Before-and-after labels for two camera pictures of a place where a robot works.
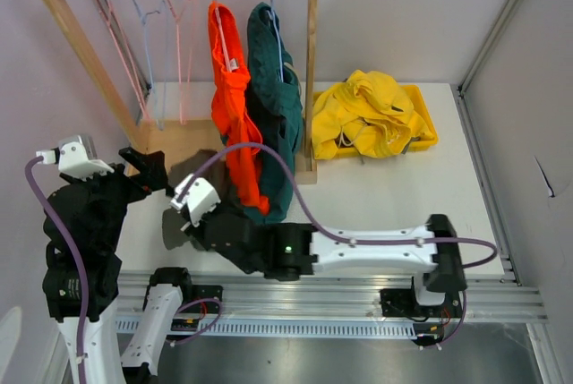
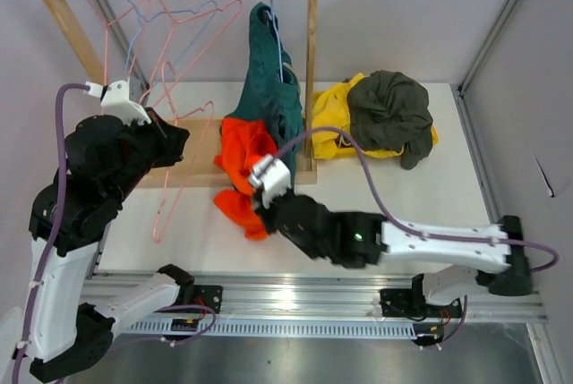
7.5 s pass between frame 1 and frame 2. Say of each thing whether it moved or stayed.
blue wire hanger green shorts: stayed
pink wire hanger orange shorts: moved
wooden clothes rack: stayed
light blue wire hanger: moved
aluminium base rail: stayed
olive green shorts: moved
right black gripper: moved
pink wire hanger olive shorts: moved
